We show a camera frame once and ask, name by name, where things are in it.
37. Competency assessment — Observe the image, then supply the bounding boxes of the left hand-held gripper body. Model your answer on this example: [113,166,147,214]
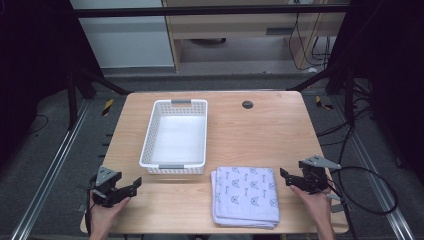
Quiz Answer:
[88,165,128,208]

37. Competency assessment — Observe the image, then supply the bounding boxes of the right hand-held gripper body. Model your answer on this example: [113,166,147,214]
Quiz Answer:
[297,154,342,195]

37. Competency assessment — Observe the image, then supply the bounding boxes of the lilac printed towel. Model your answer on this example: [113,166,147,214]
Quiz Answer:
[210,166,281,231]

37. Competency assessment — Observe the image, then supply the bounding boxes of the white plastic basket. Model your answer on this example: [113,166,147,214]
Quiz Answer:
[138,98,209,176]

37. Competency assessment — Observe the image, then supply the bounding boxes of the person's left hand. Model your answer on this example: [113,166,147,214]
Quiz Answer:
[88,191,132,235]

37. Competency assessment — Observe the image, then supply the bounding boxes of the person's right hand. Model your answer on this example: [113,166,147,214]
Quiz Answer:
[289,185,334,232]

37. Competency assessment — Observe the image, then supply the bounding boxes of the yellow black floor marker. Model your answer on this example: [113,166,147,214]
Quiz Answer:
[314,95,335,111]
[101,98,115,117]

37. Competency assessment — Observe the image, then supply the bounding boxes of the black stand leg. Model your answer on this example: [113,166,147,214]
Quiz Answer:
[65,65,134,132]
[285,64,356,127]

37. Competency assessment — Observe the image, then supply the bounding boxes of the black curtain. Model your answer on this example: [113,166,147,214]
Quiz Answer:
[0,0,103,168]
[328,0,424,184]

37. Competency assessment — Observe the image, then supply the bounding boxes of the white cabinet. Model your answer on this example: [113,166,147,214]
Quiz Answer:
[69,0,176,70]

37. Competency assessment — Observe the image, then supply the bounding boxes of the light wooden desk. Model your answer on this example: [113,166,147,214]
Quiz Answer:
[161,0,351,72]

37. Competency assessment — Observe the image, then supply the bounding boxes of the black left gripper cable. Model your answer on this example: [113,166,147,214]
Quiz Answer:
[84,179,96,236]

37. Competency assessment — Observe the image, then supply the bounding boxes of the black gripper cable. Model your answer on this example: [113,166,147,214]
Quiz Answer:
[324,165,400,240]
[84,179,96,236]

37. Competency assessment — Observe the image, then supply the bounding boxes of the black floor cables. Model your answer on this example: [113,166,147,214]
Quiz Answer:
[315,79,376,168]

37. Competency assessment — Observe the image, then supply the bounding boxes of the metal floor rail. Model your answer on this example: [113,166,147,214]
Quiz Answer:
[331,95,416,240]
[9,99,92,240]

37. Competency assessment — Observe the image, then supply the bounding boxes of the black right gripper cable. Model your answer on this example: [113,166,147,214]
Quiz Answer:
[324,165,400,240]

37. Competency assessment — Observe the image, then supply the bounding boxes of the thin black floor cable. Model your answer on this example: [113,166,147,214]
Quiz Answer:
[25,114,50,136]

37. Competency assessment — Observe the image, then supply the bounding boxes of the black cables under desk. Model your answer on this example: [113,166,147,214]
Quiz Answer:
[287,12,333,72]

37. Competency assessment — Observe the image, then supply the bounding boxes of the black horizontal frame bar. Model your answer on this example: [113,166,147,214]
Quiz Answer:
[72,3,352,19]

